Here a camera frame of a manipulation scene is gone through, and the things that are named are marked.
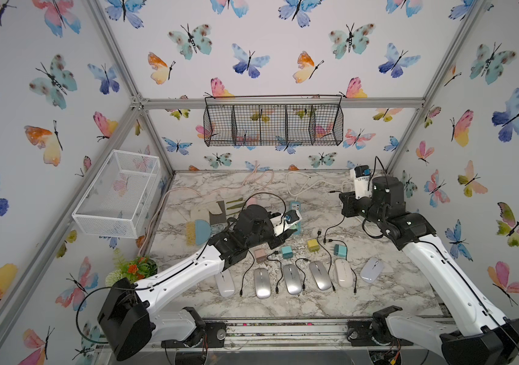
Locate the pink charger plug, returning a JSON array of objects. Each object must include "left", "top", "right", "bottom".
[{"left": 253, "top": 249, "right": 268, "bottom": 263}]

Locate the teal charger plug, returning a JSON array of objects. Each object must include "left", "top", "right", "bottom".
[{"left": 281, "top": 246, "right": 294, "bottom": 259}]

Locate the white wireless mouse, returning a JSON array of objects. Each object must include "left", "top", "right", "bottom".
[{"left": 215, "top": 270, "right": 235, "bottom": 297}]

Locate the yellow green charger plug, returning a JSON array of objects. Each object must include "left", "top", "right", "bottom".
[{"left": 306, "top": 239, "right": 321, "bottom": 252}]

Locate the black cable teal strip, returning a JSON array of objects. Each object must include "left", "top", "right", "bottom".
[{"left": 329, "top": 239, "right": 358, "bottom": 294}]

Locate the black charging cable white mouse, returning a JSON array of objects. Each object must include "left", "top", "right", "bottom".
[{"left": 239, "top": 249, "right": 256, "bottom": 297}]

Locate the black charging cable silver mouse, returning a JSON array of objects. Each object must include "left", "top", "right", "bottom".
[{"left": 267, "top": 250, "right": 283, "bottom": 294}]

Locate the black cable lavender mouse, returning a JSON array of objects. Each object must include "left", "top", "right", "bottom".
[{"left": 323, "top": 216, "right": 345, "bottom": 243}]

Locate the teal power strip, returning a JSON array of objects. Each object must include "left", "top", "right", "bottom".
[{"left": 290, "top": 201, "right": 301, "bottom": 236}]

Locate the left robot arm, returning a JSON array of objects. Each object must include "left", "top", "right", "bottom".
[{"left": 98, "top": 205, "right": 302, "bottom": 361}]

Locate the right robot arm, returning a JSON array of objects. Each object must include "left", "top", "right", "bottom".
[{"left": 339, "top": 166, "right": 519, "bottom": 364}]

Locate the blue round object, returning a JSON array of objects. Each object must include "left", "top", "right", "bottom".
[{"left": 186, "top": 220, "right": 212, "bottom": 246}]

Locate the artificial potted plant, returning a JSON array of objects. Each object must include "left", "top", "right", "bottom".
[{"left": 105, "top": 249, "right": 157, "bottom": 287}]

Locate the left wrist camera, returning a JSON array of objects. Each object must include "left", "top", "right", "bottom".
[{"left": 270, "top": 209, "right": 302, "bottom": 237}]

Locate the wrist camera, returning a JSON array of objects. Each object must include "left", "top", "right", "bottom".
[
  {"left": 351, "top": 165, "right": 372, "bottom": 199},
  {"left": 270, "top": 209, "right": 302, "bottom": 237}
]

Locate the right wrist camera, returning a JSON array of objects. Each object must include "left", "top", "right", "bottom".
[{"left": 351, "top": 165, "right": 372, "bottom": 199}]

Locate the white power cord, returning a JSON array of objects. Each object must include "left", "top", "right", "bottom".
[{"left": 284, "top": 170, "right": 356, "bottom": 199}]

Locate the aluminium front rail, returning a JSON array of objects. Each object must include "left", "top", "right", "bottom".
[{"left": 94, "top": 318, "right": 479, "bottom": 352}]

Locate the black wire wall basket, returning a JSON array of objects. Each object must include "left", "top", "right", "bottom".
[{"left": 199, "top": 94, "right": 344, "bottom": 148}]

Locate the white mesh wall basket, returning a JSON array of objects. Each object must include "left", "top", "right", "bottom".
[{"left": 72, "top": 150, "right": 161, "bottom": 239}]

